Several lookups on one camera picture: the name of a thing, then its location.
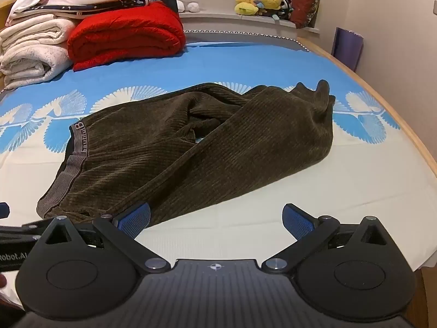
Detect brown corduroy pants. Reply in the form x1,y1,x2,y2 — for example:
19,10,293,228
37,79,336,228

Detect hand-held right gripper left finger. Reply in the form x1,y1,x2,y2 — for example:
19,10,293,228
41,202,171,274

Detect red cushion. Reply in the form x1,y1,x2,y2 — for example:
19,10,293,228
290,0,320,30

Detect red folded blanket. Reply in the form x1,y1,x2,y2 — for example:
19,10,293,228
67,1,187,72

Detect blue and white bed sheet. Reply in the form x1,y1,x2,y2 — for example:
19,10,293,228
0,41,427,308

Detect purple board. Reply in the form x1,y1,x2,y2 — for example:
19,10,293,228
332,26,364,73

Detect wooden headboard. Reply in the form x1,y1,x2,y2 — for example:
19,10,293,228
0,0,18,31

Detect striped plush toy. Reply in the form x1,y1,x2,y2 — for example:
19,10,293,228
272,0,295,22

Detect grey quilted mattress pad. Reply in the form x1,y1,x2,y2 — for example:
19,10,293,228
184,27,312,52

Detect white window sill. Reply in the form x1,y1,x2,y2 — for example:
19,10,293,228
179,0,322,40

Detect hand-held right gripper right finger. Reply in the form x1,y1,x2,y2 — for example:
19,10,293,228
261,203,393,274

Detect yellow duck plush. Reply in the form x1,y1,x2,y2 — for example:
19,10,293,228
235,0,263,16

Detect cream folded blanket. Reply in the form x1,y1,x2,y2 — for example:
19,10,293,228
0,16,78,91

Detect wooden bed frame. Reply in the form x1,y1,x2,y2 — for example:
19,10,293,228
296,36,437,328

